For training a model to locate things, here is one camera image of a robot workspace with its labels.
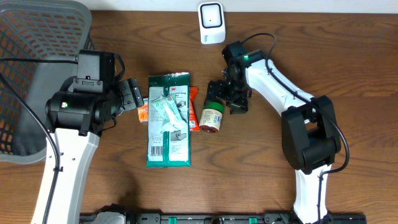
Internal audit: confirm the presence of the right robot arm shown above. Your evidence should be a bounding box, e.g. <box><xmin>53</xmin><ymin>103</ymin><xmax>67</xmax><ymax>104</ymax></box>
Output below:
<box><xmin>205</xmin><ymin>41</ymin><xmax>341</xmax><ymax>223</ymax></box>

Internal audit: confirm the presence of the white barcode scanner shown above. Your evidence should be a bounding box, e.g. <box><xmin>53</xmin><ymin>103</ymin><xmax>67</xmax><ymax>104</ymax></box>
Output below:
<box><xmin>198</xmin><ymin>1</ymin><xmax>226</xmax><ymax>45</ymax></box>

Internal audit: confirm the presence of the green lid jar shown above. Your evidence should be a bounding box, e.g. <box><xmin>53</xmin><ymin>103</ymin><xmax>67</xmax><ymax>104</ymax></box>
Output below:
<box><xmin>199</xmin><ymin>101</ymin><xmax>224</xmax><ymax>133</ymax></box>

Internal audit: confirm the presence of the red snack bag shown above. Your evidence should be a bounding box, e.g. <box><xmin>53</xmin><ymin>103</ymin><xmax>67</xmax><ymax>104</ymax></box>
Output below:
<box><xmin>189</xmin><ymin>86</ymin><xmax>200</xmax><ymax>131</ymax></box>

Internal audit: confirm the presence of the grey plastic mesh basket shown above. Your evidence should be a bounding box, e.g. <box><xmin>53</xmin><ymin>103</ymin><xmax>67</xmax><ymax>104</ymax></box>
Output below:
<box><xmin>1</xmin><ymin>1</ymin><xmax>95</xmax><ymax>164</ymax></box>

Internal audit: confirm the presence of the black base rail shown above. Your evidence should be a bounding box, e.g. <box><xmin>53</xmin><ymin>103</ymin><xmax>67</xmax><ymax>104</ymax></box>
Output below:
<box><xmin>78</xmin><ymin>212</ymin><xmax>367</xmax><ymax>224</ymax></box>

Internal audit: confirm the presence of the orange Kleenex tissue pack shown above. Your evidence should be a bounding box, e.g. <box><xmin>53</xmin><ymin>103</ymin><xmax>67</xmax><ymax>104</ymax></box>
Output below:
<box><xmin>137</xmin><ymin>98</ymin><xmax>149</xmax><ymax>123</ymax></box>

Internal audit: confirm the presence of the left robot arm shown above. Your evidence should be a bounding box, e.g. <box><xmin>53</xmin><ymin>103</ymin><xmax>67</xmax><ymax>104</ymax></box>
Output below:
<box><xmin>32</xmin><ymin>50</ymin><xmax>144</xmax><ymax>223</ymax></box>

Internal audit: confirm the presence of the green 3M gloves package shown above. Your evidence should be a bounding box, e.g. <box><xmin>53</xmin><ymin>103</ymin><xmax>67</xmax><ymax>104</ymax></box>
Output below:
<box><xmin>146</xmin><ymin>72</ymin><xmax>191</xmax><ymax>168</ymax></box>

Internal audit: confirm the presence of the light green wrapper packet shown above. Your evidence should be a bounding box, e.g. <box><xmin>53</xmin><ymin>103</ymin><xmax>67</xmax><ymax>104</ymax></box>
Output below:
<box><xmin>151</xmin><ymin>92</ymin><xmax>187</xmax><ymax>132</ymax></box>

